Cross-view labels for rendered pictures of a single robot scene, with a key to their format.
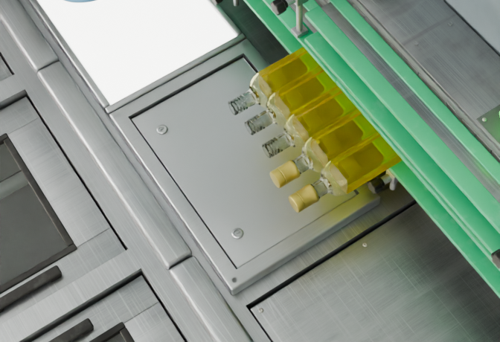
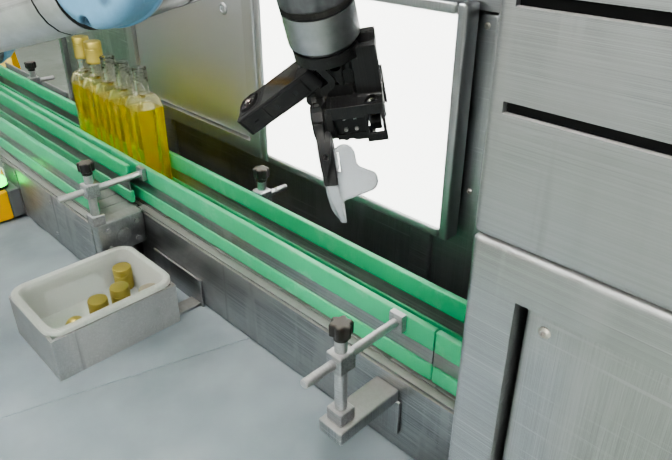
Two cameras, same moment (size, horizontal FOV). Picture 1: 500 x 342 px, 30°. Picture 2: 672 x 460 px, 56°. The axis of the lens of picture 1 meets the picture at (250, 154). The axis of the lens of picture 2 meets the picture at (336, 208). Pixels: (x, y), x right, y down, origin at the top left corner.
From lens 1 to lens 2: 2.16 m
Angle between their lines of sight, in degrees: 68
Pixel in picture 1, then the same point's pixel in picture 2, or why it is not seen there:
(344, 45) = (66, 169)
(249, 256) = not seen: outside the picture
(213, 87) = (238, 87)
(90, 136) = not seen: outside the picture
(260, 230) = not seen: hidden behind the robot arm
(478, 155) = (12, 148)
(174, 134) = (216, 15)
